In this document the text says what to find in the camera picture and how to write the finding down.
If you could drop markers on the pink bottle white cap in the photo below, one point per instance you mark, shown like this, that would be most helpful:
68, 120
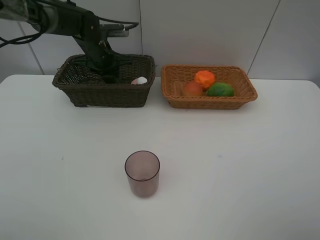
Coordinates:
139, 81

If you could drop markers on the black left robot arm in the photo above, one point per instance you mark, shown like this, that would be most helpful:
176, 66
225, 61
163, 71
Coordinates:
65, 18

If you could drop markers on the orange mandarin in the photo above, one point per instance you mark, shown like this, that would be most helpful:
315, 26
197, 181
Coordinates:
205, 78

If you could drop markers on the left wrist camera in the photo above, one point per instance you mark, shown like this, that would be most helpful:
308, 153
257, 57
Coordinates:
113, 31

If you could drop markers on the black rectangular bottle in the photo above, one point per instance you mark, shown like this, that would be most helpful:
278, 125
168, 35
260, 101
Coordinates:
110, 78

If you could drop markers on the red orange peach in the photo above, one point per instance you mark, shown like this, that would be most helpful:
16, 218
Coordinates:
192, 89

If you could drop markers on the dark brown wicker basket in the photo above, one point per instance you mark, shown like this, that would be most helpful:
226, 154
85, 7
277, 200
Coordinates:
85, 87

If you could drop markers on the orange wicker basket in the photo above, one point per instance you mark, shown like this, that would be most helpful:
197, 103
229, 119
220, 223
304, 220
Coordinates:
175, 76

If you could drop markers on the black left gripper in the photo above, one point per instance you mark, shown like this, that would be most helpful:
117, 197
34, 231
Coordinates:
100, 58

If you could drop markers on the purple translucent cup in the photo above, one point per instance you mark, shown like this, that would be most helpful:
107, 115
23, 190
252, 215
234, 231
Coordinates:
142, 169

